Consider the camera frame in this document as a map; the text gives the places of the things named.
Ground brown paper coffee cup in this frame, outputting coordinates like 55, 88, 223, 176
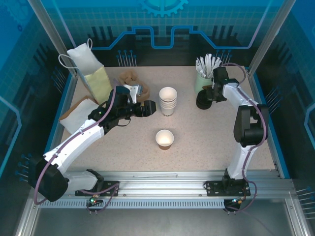
155, 129, 175, 150

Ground printed paper gift bag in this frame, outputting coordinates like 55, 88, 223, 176
58, 38, 116, 106

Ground white paper napkin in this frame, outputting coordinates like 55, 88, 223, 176
60, 100, 99, 135

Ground pale green holder cup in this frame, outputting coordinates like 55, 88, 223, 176
194, 72, 215, 95

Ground black cup lid stack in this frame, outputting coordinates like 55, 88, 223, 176
196, 94, 213, 110

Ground brown napkin stack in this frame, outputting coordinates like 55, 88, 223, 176
59, 95, 99, 123

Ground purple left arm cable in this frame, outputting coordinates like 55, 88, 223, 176
33, 89, 119, 205

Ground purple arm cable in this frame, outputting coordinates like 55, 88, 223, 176
33, 89, 119, 205
220, 62, 269, 197

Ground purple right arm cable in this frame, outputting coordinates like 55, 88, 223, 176
220, 62, 269, 197

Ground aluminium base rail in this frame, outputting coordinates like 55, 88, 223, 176
66, 171, 295, 198

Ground aluminium frame post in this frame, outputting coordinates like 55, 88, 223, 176
27, 0, 78, 75
248, 0, 295, 75

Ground slotted grey cable duct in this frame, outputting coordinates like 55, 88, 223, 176
38, 198, 226, 209

